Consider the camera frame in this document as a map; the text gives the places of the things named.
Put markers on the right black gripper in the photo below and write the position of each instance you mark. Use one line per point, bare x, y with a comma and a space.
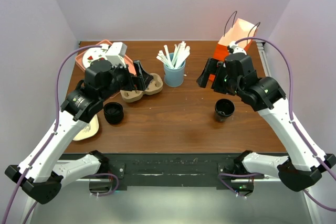
211, 67

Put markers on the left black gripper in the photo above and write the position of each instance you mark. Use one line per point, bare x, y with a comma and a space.
139, 83

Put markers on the black coffee cup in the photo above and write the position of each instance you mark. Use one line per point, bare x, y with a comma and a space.
224, 108

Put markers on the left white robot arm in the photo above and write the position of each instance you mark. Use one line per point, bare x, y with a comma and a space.
38, 175

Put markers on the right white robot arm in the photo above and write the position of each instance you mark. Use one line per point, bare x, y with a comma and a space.
304, 163

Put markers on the cardboard cup carrier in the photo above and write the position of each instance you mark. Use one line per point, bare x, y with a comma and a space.
155, 86

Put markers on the blue straw holder cup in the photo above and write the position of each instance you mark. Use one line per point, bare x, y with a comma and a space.
174, 77

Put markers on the white wrapped straws bundle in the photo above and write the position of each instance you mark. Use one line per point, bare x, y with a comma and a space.
175, 59

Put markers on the stack of black lids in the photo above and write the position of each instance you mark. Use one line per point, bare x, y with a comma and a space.
113, 112

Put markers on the orange paper bag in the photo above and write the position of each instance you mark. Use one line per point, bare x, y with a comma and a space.
234, 30

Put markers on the watermelon pattern plate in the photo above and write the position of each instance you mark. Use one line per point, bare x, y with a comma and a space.
93, 54

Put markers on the cream panda plate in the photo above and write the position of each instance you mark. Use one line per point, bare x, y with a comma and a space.
89, 130

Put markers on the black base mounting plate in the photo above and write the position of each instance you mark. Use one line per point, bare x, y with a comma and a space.
164, 170

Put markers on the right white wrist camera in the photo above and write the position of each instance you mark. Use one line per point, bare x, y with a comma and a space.
233, 48

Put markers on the aluminium frame rail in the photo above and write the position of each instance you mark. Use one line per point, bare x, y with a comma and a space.
263, 57

